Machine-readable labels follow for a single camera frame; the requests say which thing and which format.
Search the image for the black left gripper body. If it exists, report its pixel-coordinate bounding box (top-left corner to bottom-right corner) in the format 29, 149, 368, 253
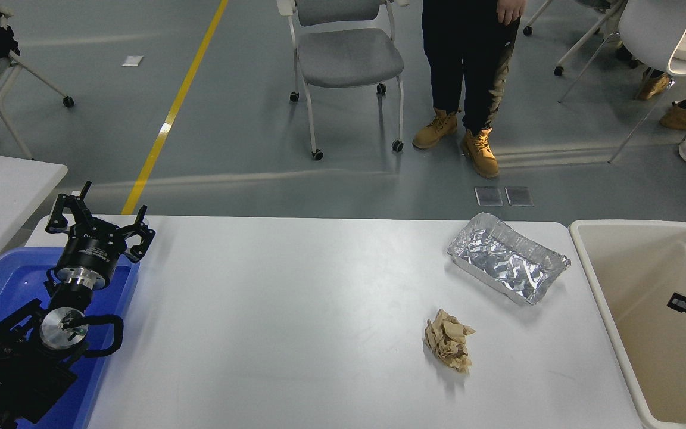
54, 230, 122, 281

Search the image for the silver foil tray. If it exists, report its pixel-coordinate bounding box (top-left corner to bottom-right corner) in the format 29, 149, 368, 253
447, 212, 572, 306

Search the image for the person's left hand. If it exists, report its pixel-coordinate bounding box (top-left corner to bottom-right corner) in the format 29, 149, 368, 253
497, 0, 527, 26

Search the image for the crumpled tan paper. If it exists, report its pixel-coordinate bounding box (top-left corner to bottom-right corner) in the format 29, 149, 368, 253
423, 309, 476, 375

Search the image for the metal floor plate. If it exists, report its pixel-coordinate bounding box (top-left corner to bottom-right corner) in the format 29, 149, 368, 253
475, 186, 504, 207
505, 186, 534, 207

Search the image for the white wheeled chair base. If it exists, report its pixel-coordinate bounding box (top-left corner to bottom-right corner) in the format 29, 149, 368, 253
523, 0, 626, 77

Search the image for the large pale plastic bin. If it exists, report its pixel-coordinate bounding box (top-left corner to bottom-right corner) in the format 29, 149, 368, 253
569, 219, 686, 429

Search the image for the white shell chair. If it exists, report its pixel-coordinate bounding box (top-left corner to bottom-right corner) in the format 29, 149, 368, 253
559, 0, 686, 163

